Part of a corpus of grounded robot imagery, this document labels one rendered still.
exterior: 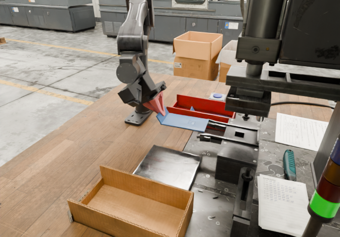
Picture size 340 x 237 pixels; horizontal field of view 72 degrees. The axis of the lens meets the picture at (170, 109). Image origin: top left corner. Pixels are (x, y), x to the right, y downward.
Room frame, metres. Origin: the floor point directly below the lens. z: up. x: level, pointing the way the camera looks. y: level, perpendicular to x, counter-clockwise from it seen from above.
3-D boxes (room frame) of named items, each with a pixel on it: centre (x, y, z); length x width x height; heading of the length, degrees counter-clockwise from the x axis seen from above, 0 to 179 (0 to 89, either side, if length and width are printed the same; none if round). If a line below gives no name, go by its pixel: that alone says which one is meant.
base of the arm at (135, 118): (0.85, 0.11, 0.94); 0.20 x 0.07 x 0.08; 159
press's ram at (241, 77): (0.54, -0.28, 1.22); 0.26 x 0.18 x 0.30; 69
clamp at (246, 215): (0.37, -0.17, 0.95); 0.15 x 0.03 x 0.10; 159
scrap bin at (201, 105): (0.80, -0.12, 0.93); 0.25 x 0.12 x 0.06; 69
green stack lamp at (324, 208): (0.26, -0.26, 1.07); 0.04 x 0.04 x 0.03
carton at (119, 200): (0.35, 0.09, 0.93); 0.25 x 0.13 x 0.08; 69
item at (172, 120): (0.64, -0.04, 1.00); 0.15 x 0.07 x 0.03; 70
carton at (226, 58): (2.91, -0.96, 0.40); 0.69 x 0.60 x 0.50; 155
